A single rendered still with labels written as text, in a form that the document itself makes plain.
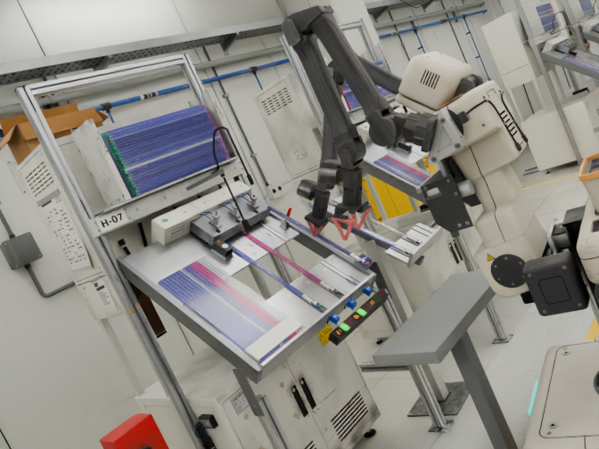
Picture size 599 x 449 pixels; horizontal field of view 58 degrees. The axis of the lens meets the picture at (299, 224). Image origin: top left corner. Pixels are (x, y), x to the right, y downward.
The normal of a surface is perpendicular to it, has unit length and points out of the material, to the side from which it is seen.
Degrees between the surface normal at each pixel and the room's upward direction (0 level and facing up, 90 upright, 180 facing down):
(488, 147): 90
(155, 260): 44
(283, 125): 90
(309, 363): 90
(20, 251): 90
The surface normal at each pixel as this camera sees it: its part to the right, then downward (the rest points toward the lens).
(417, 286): -0.62, 0.37
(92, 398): 0.66, -0.22
